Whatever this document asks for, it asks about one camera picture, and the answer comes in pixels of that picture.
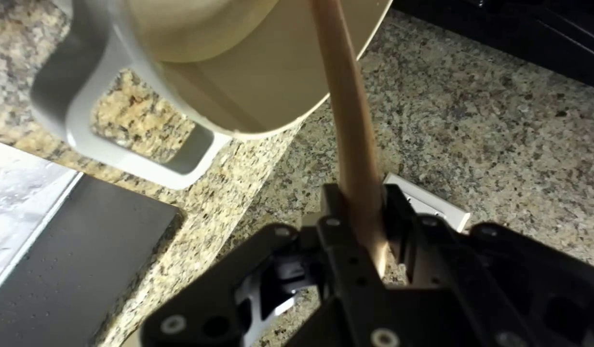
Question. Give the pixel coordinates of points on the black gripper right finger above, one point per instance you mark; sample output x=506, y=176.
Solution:
x=535, y=282

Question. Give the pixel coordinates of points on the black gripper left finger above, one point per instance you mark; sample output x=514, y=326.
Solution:
x=201, y=290

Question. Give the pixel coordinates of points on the wooden cooking stick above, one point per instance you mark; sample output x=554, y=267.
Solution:
x=357, y=128

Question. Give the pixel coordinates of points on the white pot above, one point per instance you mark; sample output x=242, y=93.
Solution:
x=259, y=70

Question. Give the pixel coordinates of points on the stainless steel sink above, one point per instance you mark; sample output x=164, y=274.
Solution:
x=72, y=257

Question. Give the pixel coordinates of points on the black stove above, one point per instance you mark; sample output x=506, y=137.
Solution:
x=535, y=31

